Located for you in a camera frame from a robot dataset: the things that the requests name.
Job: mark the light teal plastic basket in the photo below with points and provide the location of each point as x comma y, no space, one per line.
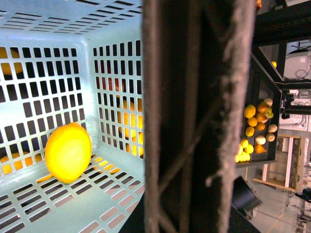
64,61

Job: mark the yellow lemon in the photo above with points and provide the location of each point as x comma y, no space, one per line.
68,152

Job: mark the brown basket handle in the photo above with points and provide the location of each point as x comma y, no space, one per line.
196,58

